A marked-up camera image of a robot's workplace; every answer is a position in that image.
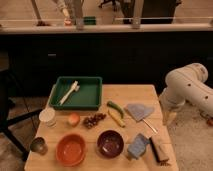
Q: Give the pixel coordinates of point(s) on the yellow banana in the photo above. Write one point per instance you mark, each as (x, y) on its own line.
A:
(117, 119)

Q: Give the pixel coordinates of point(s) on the white dish brush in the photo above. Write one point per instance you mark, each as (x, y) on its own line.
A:
(74, 87)

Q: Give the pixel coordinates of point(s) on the bunch of dark grapes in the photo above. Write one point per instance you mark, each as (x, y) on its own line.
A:
(92, 121)

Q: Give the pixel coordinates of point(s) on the small metal cup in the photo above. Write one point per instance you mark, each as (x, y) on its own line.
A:
(38, 145)

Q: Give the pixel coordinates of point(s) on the purple bowl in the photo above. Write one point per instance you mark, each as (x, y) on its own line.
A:
(110, 144)

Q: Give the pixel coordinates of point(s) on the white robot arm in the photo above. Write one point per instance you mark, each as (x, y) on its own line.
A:
(187, 84)

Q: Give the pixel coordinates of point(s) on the grey blue towel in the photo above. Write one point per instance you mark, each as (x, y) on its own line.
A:
(138, 111)

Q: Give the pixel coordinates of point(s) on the blue sponge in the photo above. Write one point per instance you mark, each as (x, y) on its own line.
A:
(138, 147)

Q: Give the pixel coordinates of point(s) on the peach fruit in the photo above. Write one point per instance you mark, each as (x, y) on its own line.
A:
(73, 119)

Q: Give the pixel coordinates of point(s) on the green cucumber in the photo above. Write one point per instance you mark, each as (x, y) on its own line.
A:
(116, 107)

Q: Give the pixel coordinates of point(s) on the green plastic tray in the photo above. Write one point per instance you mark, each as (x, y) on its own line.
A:
(87, 97)

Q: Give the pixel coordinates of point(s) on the orange bowl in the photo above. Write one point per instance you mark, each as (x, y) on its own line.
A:
(71, 150)

